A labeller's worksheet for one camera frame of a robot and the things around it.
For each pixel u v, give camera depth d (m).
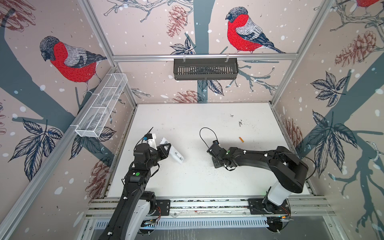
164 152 0.69
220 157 0.69
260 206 0.73
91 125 0.70
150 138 0.71
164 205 0.74
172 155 0.78
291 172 0.45
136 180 0.55
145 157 0.59
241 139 1.00
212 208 0.75
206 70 1.06
